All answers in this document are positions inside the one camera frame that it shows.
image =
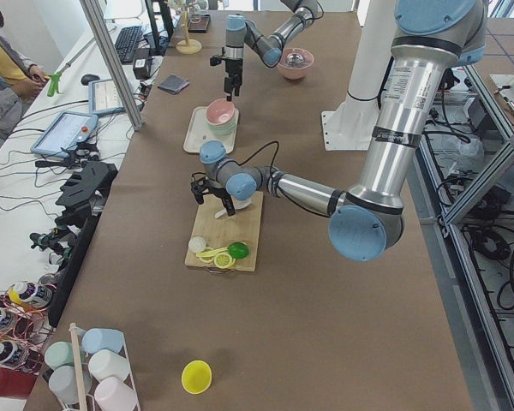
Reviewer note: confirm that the white rabbit tray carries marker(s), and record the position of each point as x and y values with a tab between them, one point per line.
199	132

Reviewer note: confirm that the stacked green bowls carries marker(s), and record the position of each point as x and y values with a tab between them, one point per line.
223	128

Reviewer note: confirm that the far teach pendant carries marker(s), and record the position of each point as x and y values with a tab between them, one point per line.
103	98

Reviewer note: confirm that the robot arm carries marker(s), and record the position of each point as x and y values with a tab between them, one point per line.
241	31
367	218

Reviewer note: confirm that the wooden cutting board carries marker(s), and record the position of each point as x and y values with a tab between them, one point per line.
244	227

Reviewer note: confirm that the wooden mug tree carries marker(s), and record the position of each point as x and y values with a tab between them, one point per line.
186	46

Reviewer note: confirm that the green cup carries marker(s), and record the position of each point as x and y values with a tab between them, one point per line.
59	354

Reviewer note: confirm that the small pink bowl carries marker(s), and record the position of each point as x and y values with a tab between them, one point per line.
220	111

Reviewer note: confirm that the black keyboard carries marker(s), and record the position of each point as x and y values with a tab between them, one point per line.
127	42

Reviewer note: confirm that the aluminium frame post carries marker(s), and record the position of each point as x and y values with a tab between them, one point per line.
94	16

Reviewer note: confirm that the yellow plastic cup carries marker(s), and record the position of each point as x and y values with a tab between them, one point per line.
196	377

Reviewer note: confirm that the white cup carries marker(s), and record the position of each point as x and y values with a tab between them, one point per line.
106	363

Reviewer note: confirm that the seated person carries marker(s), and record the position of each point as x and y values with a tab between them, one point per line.
21	81

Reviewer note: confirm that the white ceramic spoon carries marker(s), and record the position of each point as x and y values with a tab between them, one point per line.
238	205

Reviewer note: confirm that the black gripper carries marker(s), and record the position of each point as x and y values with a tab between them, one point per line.
232	68
218	192

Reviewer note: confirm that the green toy lime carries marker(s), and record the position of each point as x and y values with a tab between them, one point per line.
238	250

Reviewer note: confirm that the lemon slice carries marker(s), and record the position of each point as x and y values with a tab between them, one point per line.
206	260
223	260

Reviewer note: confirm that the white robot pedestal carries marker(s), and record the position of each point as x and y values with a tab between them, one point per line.
350	126

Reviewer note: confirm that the grey folded cloth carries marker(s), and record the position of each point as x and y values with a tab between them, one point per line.
173	84

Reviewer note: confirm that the near teach pendant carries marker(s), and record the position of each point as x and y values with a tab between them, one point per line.
65	133

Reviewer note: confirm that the lower lemon slice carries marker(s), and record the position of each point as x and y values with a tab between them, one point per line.
223	260

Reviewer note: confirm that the grey cup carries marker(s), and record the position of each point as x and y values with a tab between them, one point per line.
63	384

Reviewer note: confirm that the pink cup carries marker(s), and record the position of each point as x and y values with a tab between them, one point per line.
113	394

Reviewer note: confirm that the upper lemon slice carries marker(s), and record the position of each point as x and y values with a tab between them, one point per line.
206	260

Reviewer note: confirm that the white wire cup rack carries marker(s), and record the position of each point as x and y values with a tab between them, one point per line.
86	383

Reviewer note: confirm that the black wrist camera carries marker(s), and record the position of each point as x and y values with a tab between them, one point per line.
199	187

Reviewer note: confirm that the large pink bowl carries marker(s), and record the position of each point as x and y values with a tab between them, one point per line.
295	74

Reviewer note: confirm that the white toy steamed bun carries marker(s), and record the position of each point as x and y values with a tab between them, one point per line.
197	244

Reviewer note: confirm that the teach pendant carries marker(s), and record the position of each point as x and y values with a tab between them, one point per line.
103	98
65	133

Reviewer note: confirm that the light blue cup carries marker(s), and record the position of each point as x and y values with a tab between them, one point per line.
97	339

